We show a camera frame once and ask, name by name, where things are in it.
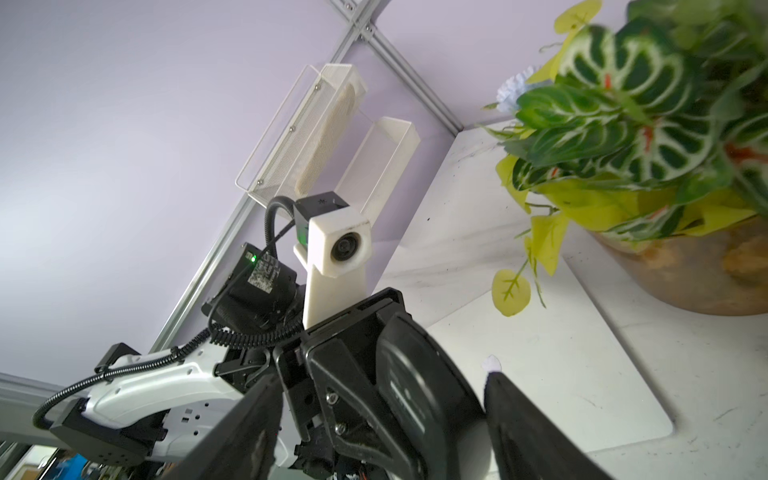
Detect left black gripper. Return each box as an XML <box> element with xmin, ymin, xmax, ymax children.
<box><xmin>275</xmin><ymin>288</ymin><xmax>492</xmax><ymax>479</ymax></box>

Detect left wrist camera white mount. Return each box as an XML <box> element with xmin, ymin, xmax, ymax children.
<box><xmin>294</xmin><ymin>192</ymin><xmax>372</xmax><ymax>329</ymax></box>

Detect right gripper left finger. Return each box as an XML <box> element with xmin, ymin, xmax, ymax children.
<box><xmin>163</xmin><ymin>374</ymin><xmax>283</xmax><ymax>480</ymax></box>

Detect potted green plant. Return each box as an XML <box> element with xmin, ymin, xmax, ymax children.
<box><xmin>491</xmin><ymin>1</ymin><xmax>767</xmax><ymax>316</ymax></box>

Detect white two-tier wall basket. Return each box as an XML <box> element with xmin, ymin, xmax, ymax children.
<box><xmin>235</xmin><ymin>63</ymin><xmax>421</xmax><ymax>222</ymax></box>

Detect white laptop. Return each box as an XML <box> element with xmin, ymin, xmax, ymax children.
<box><xmin>428</xmin><ymin>261</ymin><xmax>673</xmax><ymax>452</ymax></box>

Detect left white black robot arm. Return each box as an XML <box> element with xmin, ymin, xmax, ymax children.
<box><xmin>32</xmin><ymin>192</ymin><xmax>491</xmax><ymax>479</ymax></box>

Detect aluminium frame profiles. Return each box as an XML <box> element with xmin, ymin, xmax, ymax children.
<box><xmin>0</xmin><ymin>0</ymin><xmax>466</xmax><ymax>445</ymax></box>

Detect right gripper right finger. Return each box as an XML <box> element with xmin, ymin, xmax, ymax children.
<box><xmin>484</xmin><ymin>372</ymin><xmax>611</xmax><ymax>480</ymax></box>

